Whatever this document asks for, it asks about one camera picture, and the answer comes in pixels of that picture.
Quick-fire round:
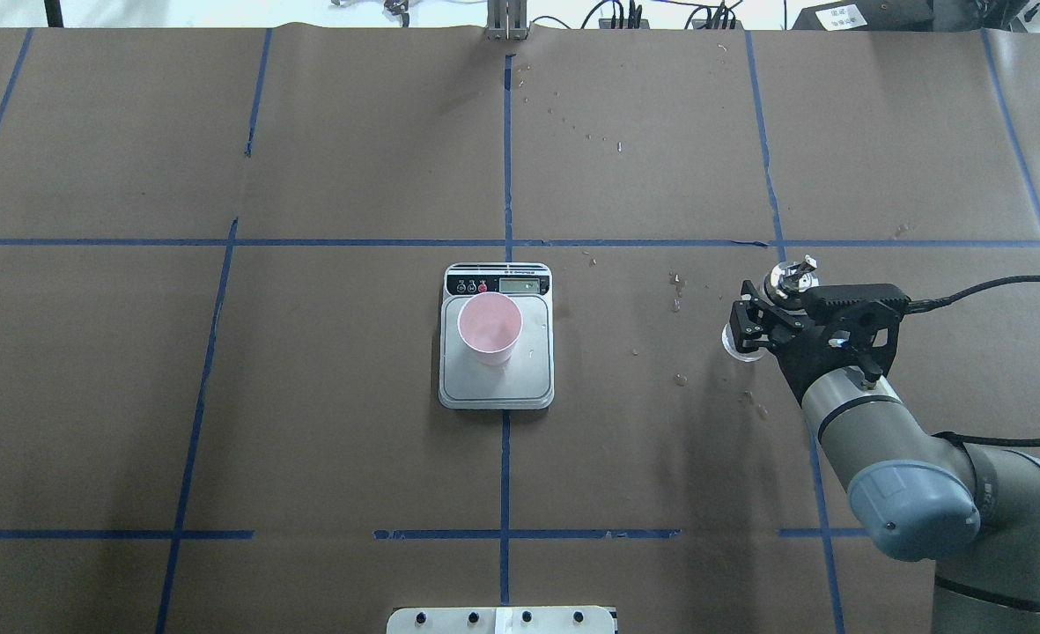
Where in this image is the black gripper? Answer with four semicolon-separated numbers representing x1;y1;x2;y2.
729;278;860;402

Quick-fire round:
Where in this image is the clear glass sauce bottle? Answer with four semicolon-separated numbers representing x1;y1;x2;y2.
721;255;820;364

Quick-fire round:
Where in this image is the pink paper cup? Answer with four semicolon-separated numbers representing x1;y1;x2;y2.
458;292;524;366

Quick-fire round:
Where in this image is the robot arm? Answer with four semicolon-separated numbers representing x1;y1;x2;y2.
721;274;1040;633

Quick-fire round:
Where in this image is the silver kitchen scale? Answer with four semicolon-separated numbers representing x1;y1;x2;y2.
438;263;555;410

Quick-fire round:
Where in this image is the black box with label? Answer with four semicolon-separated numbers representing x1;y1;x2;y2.
789;1;934;32

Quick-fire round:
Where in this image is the brown paper table cover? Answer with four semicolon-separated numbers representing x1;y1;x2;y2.
0;23;1040;633

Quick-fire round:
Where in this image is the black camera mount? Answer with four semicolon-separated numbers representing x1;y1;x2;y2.
802;284;911;384

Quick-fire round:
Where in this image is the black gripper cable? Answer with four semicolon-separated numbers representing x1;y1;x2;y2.
903;275;1040;316

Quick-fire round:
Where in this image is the aluminium frame post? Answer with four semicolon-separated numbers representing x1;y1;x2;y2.
484;0;530;41

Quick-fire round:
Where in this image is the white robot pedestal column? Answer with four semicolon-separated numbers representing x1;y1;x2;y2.
386;605;620;633

